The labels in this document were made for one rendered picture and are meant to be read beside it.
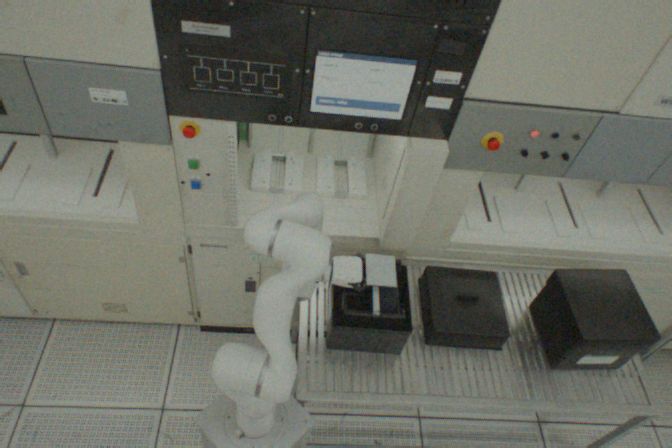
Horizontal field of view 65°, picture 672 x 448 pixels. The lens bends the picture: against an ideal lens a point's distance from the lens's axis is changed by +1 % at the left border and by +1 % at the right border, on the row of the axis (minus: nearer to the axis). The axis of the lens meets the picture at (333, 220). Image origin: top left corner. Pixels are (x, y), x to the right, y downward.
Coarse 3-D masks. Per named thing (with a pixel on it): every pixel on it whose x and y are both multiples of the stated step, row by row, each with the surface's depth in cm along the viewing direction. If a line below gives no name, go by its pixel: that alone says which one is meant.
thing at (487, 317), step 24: (432, 288) 199; (456, 288) 200; (480, 288) 201; (432, 312) 192; (456, 312) 193; (480, 312) 194; (504, 312) 196; (432, 336) 190; (456, 336) 190; (480, 336) 189; (504, 336) 190
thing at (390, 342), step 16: (336, 288) 204; (400, 288) 201; (336, 304) 196; (400, 304) 198; (336, 320) 193; (336, 336) 181; (352, 336) 181; (368, 336) 180; (384, 336) 180; (400, 336) 180; (384, 352) 189; (400, 352) 189
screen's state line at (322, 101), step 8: (320, 104) 159; (328, 104) 159; (336, 104) 159; (344, 104) 159; (352, 104) 159; (360, 104) 159; (368, 104) 159; (376, 104) 159; (384, 104) 159; (392, 104) 159; (400, 104) 159
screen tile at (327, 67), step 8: (320, 64) 148; (328, 64) 148; (336, 64) 148; (344, 64) 148; (352, 64) 148; (360, 64) 148; (320, 72) 150; (328, 72) 150; (336, 72) 150; (344, 72) 150; (352, 72) 150; (360, 72) 150; (320, 80) 152; (352, 80) 152; (360, 80) 152; (320, 88) 154; (328, 88) 154; (336, 88) 154; (344, 88) 154; (352, 88) 154
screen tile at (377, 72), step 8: (368, 64) 148; (368, 72) 150; (376, 72) 150; (384, 72) 150; (392, 72) 150; (408, 72) 150; (392, 80) 152; (400, 80) 152; (368, 88) 154; (376, 88) 154; (384, 88) 154; (392, 88) 155; (400, 88) 155; (368, 96) 157; (376, 96) 157; (384, 96) 157; (392, 96) 157; (400, 96) 157
